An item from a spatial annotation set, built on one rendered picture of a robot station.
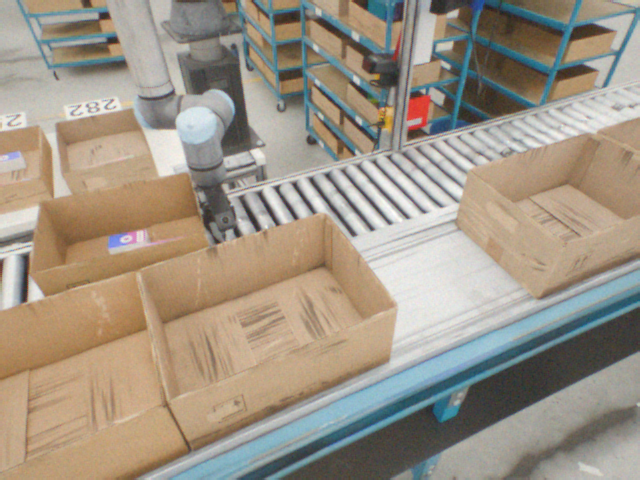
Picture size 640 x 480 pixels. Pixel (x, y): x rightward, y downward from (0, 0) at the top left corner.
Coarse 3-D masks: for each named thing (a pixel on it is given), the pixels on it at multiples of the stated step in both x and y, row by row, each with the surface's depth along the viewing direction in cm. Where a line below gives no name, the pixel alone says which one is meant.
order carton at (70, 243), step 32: (96, 192) 123; (128, 192) 126; (160, 192) 130; (192, 192) 129; (64, 224) 125; (96, 224) 129; (128, 224) 133; (160, 224) 136; (192, 224) 136; (32, 256) 104; (64, 256) 125; (96, 256) 126; (128, 256) 105; (160, 256) 108; (64, 288) 105
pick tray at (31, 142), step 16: (16, 128) 162; (32, 128) 164; (0, 144) 164; (16, 144) 166; (32, 144) 168; (48, 144) 167; (32, 160) 164; (48, 160) 158; (0, 176) 156; (16, 176) 156; (32, 176) 156; (48, 176) 150; (0, 192) 137; (16, 192) 139; (32, 192) 141; (48, 192) 144; (0, 208) 140; (16, 208) 142
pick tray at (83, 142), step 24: (72, 120) 168; (96, 120) 171; (120, 120) 175; (72, 144) 172; (96, 144) 172; (120, 144) 172; (144, 144) 172; (72, 168) 160; (96, 168) 144; (120, 168) 148; (144, 168) 152; (72, 192) 146
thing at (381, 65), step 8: (376, 56) 147; (384, 56) 147; (392, 56) 148; (368, 64) 146; (376, 64) 145; (384, 64) 146; (392, 64) 148; (368, 72) 147; (376, 72) 147; (384, 72) 148; (392, 72) 150; (376, 80) 153; (384, 80) 152
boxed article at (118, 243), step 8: (128, 232) 127; (136, 232) 127; (144, 232) 127; (112, 240) 125; (120, 240) 125; (128, 240) 124; (136, 240) 124; (144, 240) 124; (112, 248) 122; (120, 248) 123; (128, 248) 124
